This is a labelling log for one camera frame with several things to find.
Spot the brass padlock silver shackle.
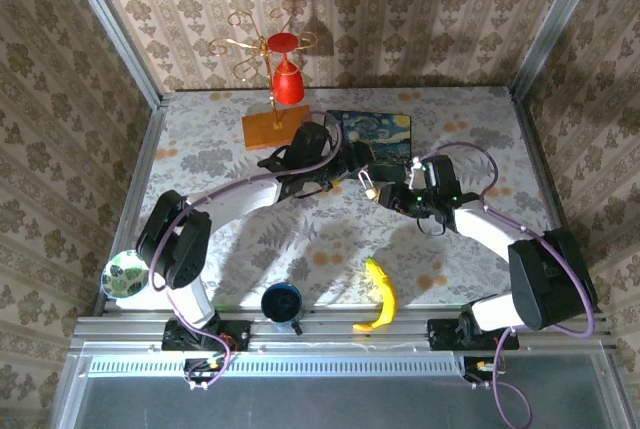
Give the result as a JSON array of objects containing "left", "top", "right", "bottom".
[{"left": 357, "top": 170, "right": 378, "bottom": 201}]

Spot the gold rack with wooden base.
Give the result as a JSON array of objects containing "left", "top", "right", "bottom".
[{"left": 208, "top": 8, "right": 320, "bottom": 152}]

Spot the starry night painted tin box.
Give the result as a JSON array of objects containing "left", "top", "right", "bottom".
[{"left": 325, "top": 108, "right": 413, "bottom": 185}]

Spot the red wine glass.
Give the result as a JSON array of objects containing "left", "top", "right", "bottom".
[{"left": 266, "top": 32, "right": 305, "bottom": 107}]

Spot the yellow banana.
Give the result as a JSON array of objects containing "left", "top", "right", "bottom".
[{"left": 352, "top": 257, "right": 397, "bottom": 334}]

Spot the blue mug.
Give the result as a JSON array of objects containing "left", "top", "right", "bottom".
[{"left": 260, "top": 282, "right": 305, "bottom": 336}]

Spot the small connector board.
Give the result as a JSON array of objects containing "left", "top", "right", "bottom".
[
  {"left": 182, "top": 356, "right": 235, "bottom": 391},
  {"left": 462, "top": 356, "right": 507, "bottom": 390}
]

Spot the grey metal sheet panel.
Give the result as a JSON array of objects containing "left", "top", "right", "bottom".
[{"left": 49, "top": 353, "right": 626, "bottom": 429}]

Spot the leaf patterned bowl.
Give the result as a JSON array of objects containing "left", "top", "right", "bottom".
[{"left": 101, "top": 248, "right": 151, "bottom": 299}]

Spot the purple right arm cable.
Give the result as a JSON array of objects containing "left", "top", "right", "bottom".
[{"left": 417, "top": 141, "right": 597, "bottom": 429}]

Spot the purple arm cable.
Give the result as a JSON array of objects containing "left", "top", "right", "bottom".
[
  {"left": 417, "top": 141, "right": 597, "bottom": 429},
  {"left": 149, "top": 111, "right": 346, "bottom": 391}
]

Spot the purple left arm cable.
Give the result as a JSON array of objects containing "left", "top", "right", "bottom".
[{"left": 149, "top": 111, "right": 346, "bottom": 391}]

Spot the aluminium table edge rail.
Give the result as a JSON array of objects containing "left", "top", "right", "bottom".
[
  {"left": 509, "top": 86, "right": 571, "bottom": 260},
  {"left": 93, "top": 96, "right": 170, "bottom": 318}
]

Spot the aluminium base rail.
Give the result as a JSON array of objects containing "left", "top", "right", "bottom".
[{"left": 69, "top": 316, "right": 616, "bottom": 356}]

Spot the slotted grey cable duct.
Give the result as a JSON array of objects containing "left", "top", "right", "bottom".
[{"left": 87, "top": 354, "right": 464, "bottom": 376}]

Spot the aluminium frame post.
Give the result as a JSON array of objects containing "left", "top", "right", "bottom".
[
  {"left": 509, "top": 0, "right": 610, "bottom": 96},
  {"left": 56, "top": 0, "right": 165, "bottom": 109}
]

